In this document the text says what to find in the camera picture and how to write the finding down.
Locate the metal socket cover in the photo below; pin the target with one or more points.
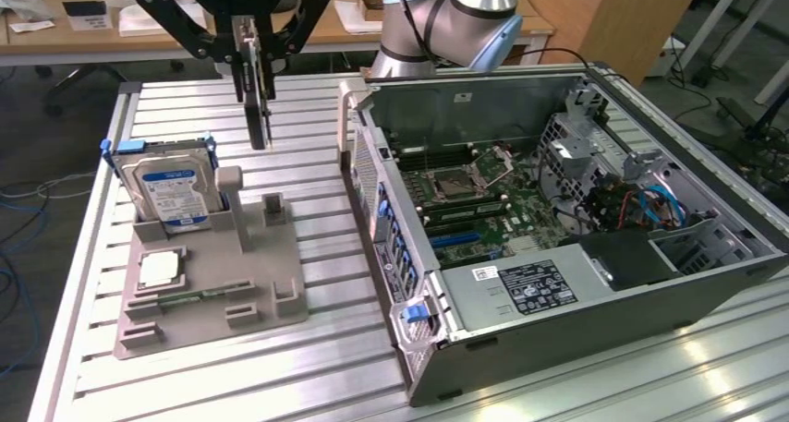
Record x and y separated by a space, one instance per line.
494 161

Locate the green motherboard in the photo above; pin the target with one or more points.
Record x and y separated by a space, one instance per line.
518 209

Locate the grey parts rack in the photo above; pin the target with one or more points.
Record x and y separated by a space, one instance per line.
246 311

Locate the loose green RAM stick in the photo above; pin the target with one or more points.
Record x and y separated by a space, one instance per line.
184 297

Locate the hard disk with blue carrier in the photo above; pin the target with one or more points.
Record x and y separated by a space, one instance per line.
172 191

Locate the long black expansion slot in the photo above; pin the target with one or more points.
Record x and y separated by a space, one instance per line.
450 229

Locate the wooden cabinet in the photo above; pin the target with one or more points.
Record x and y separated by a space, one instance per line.
615 25

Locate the black chair base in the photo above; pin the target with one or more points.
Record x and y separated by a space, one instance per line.
68 78

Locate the blue slot latch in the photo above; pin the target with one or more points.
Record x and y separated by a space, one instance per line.
396 235
383 211
404 258
382 190

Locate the white box with round hole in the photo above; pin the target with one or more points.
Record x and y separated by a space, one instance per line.
132 25

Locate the white booklet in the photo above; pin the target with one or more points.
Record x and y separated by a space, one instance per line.
358 18

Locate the silver CPU chip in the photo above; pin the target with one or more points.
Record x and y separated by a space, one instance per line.
159 269

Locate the metal disk bay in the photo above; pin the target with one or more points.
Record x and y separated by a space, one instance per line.
573 159
709 246

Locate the white box with black lid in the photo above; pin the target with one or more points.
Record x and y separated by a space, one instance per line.
85 15

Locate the blue expansion slot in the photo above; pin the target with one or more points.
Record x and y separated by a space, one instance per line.
452 241

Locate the black plastic shroud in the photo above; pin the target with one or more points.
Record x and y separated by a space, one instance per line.
629 260

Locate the large blue release latch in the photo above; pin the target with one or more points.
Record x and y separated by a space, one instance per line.
414 314

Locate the installed green RAM stick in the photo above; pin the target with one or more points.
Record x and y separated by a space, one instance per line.
464 215

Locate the black floor stand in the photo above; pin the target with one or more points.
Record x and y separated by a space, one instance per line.
749 126

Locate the grey open PC case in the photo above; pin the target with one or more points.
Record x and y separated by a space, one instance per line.
554 348

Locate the grey power supply unit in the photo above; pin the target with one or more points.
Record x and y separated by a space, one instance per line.
468 302

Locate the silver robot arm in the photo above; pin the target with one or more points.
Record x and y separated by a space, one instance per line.
431 15

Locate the wooden desk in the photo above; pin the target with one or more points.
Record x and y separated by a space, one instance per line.
73 43

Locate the CPU socket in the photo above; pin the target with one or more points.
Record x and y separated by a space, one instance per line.
452 184

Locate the white paper label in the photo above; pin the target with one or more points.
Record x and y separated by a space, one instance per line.
31 27

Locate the white table frame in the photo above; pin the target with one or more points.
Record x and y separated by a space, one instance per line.
727 20

